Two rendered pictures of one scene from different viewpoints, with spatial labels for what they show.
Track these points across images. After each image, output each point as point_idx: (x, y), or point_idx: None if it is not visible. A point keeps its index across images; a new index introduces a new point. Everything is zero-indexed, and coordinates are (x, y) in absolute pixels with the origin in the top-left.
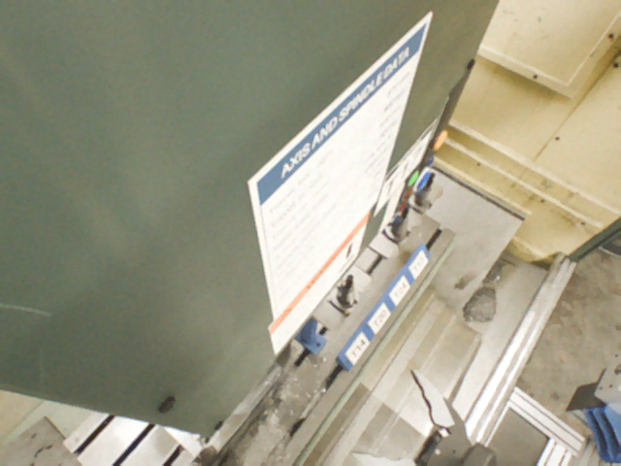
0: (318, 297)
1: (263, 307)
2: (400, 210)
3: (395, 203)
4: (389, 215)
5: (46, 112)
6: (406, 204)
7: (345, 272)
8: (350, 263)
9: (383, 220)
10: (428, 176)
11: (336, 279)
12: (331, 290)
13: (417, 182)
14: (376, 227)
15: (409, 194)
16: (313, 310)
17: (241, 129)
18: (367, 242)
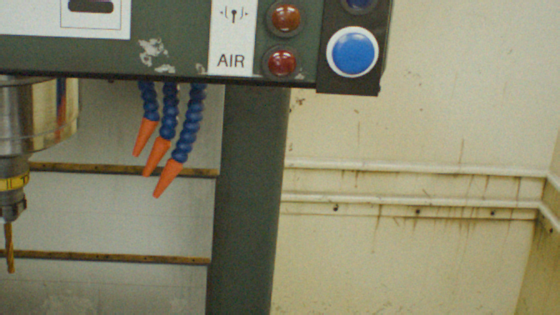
0: (12, 4)
1: None
2: (272, 60)
3: (247, 7)
4: (235, 34)
5: None
6: (288, 58)
7: (100, 61)
8: (114, 48)
9: (212, 26)
10: (361, 42)
11: (63, 22)
12: (56, 61)
13: (333, 37)
14: (192, 25)
15: (319, 68)
16: (4, 49)
17: None
18: (164, 40)
